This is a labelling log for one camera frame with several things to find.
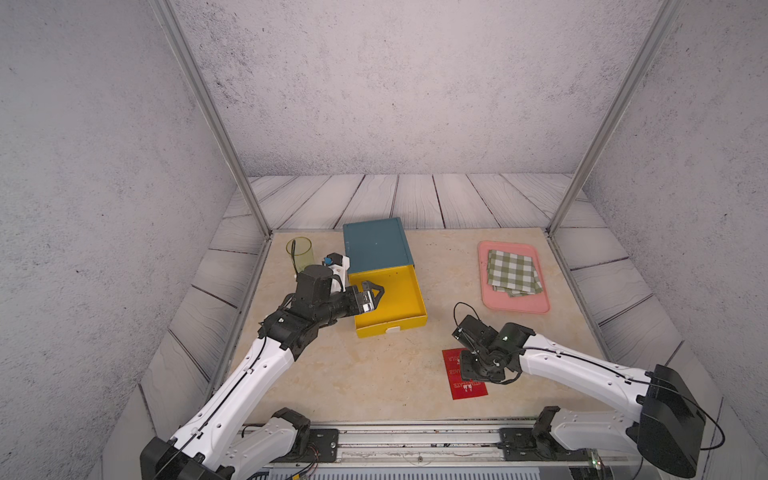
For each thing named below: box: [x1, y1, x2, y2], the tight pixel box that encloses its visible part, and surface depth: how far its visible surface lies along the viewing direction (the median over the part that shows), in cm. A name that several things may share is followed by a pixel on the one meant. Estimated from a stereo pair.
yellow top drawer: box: [348, 265, 428, 338], surface depth 86 cm
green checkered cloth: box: [487, 250, 543, 297], surface depth 108 cm
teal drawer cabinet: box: [343, 217, 414, 274], surface depth 89 cm
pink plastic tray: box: [478, 241, 550, 313], surface depth 104 cm
